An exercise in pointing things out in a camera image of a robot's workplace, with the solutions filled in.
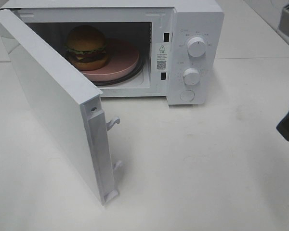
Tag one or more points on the white upper microwave knob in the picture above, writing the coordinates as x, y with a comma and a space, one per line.
196, 46

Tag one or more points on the white microwave oven body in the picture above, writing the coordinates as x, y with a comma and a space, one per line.
142, 23

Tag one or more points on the white round door button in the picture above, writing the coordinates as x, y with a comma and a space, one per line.
187, 95

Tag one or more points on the toy hamburger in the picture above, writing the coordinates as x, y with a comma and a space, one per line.
86, 48

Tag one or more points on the white lower microwave knob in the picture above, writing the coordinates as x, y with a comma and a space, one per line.
191, 76

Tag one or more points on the glass microwave turntable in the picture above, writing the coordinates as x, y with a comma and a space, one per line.
133, 73

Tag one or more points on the white microwave knob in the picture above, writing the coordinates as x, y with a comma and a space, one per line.
191, 76
196, 46

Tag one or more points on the white warning label sticker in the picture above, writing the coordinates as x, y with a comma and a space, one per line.
161, 56

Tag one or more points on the pink round plate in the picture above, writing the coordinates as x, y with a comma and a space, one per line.
123, 58

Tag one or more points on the white microwave door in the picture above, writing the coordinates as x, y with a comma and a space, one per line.
66, 103

